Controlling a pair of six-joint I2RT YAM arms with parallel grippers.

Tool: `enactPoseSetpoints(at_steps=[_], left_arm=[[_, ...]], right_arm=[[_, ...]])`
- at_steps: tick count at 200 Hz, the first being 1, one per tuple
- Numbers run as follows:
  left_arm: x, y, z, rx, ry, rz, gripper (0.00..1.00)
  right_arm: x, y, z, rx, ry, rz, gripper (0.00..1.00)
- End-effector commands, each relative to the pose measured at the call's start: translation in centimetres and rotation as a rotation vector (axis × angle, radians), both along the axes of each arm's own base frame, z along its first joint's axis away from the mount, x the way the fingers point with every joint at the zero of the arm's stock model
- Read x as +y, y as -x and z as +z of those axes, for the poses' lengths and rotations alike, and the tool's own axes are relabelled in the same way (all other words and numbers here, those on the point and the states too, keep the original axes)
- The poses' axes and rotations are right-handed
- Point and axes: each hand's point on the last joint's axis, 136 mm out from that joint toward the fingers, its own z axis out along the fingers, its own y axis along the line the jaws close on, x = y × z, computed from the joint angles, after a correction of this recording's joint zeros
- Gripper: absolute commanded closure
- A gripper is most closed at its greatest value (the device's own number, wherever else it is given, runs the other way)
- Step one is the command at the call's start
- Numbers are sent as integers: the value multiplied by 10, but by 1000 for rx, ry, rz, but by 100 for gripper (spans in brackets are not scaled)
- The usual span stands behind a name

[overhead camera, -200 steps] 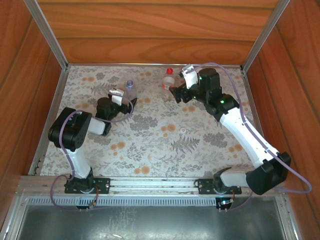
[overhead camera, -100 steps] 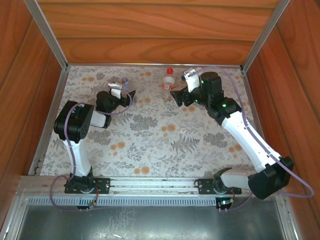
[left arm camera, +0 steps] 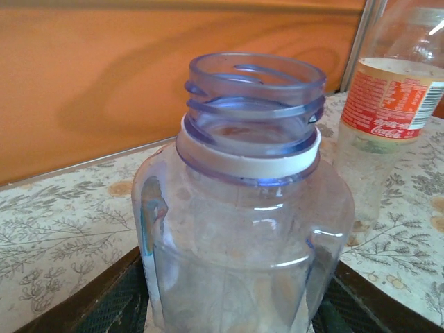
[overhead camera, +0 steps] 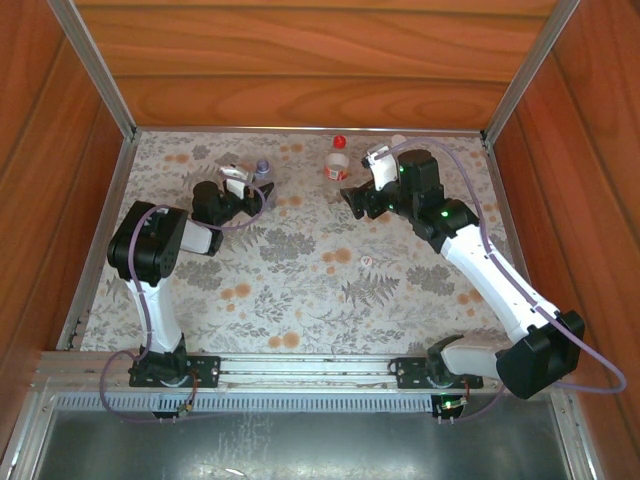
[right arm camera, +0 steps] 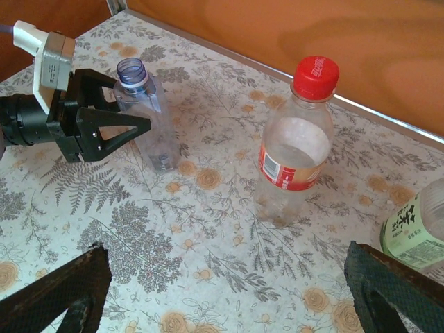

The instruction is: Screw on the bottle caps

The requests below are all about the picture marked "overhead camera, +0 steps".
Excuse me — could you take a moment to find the aluminium frame post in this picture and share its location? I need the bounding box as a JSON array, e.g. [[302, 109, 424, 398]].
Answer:
[[47, 0, 139, 141], [482, 0, 584, 144]]

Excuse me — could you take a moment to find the aluminium front rail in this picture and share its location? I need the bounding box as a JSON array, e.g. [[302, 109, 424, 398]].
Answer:
[[32, 351, 571, 396]]

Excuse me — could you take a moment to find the aluminium side rail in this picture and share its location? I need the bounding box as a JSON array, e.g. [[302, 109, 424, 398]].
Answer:
[[54, 134, 136, 351], [482, 139, 551, 351]]

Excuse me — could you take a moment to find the steel sheet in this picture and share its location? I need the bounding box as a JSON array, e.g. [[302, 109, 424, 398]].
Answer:
[[29, 409, 576, 480]]

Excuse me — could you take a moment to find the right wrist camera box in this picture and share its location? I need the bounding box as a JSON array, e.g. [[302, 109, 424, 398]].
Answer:
[[360, 142, 402, 192]]

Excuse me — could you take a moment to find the circuit board with light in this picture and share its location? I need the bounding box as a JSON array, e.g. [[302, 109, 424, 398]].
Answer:
[[435, 394, 469, 417]]

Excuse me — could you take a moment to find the grey slotted cable duct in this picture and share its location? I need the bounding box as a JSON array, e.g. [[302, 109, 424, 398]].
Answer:
[[52, 392, 556, 414]]

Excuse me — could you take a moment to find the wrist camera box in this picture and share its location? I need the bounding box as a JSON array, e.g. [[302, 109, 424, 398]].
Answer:
[[218, 164, 255, 197], [360, 142, 402, 192]]

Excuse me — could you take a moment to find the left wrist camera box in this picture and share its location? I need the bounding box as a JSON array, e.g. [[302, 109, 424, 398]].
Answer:
[[218, 164, 255, 197]]

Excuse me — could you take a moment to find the clear bottle red label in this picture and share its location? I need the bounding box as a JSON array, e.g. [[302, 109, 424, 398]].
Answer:
[[323, 134, 351, 181]]

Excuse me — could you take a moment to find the aluminium back rail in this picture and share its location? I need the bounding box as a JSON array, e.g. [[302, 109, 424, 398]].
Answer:
[[134, 125, 486, 139]]

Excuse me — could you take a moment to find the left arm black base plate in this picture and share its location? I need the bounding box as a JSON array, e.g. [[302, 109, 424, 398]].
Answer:
[[128, 355, 222, 389]]

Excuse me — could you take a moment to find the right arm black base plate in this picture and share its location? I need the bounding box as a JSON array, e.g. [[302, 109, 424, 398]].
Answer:
[[395, 355, 485, 390]]

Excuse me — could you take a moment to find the floral tablecloth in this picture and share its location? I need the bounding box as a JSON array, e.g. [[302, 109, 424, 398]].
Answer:
[[79, 130, 544, 356]]

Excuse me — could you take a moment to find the clear bottle purple neck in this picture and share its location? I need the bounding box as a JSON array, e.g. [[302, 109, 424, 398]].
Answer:
[[253, 158, 277, 209]]

